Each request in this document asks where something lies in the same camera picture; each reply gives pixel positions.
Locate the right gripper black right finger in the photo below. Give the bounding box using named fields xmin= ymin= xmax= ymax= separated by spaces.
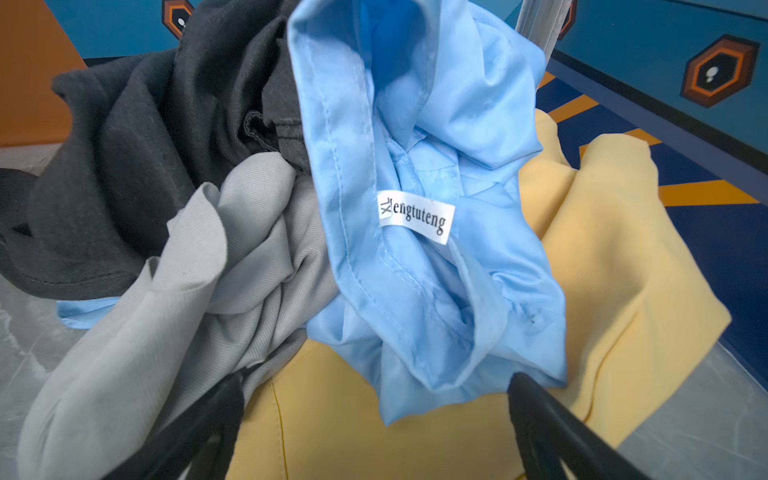
xmin=507 ymin=372 xmax=646 ymax=479

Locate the light grey cloth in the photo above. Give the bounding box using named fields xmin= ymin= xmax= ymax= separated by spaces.
xmin=17 ymin=153 xmax=338 ymax=479

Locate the aluminium corner post right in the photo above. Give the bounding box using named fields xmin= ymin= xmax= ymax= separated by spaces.
xmin=515 ymin=0 xmax=577 ymax=61

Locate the yellow cloth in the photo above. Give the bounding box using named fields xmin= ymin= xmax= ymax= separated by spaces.
xmin=228 ymin=112 xmax=730 ymax=479

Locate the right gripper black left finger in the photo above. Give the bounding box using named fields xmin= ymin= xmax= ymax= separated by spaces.
xmin=105 ymin=373 xmax=245 ymax=479

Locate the light blue shirt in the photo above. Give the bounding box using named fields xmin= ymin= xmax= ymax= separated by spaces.
xmin=56 ymin=0 xmax=569 ymax=426

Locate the dark grey cloth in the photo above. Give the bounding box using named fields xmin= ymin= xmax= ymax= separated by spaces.
xmin=1 ymin=1 xmax=310 ymax=300

